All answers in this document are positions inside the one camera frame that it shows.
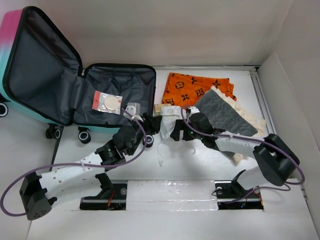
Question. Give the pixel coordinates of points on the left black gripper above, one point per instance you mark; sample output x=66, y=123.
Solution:
x=151, y=123

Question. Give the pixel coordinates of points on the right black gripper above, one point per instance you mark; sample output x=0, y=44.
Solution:
x=181, y=124

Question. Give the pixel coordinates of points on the small gold box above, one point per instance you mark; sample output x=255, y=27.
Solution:
x=158, y=107

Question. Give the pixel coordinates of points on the white drawstring bag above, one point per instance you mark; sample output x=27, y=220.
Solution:
x=169, y=116

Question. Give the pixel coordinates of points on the grey cream fleece blanket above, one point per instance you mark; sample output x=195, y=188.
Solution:
x=225, y=113

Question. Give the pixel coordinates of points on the orange patterned towel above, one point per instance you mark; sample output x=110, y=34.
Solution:
x=185, y=89

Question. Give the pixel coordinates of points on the clear packet with round pad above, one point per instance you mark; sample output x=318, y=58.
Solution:
x=107, y=103

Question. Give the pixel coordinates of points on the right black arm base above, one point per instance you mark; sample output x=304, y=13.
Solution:
x=230, y=197

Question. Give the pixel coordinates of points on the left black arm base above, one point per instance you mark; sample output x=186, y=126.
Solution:
x=111, y=197

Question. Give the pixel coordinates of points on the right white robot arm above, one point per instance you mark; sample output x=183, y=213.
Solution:
x=275, y=160

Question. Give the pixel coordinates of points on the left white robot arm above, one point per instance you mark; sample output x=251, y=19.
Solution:
x=39, y=193

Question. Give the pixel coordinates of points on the teal pink open suitcase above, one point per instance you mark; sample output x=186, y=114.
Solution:
x=42, y=76

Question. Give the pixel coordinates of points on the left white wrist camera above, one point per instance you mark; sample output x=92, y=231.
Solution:
x=132, y=111

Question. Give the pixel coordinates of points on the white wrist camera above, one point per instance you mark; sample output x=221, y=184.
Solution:
x=191, y=110
x=132, y=111

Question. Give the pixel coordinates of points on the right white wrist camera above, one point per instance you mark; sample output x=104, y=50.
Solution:
x=191, y=110

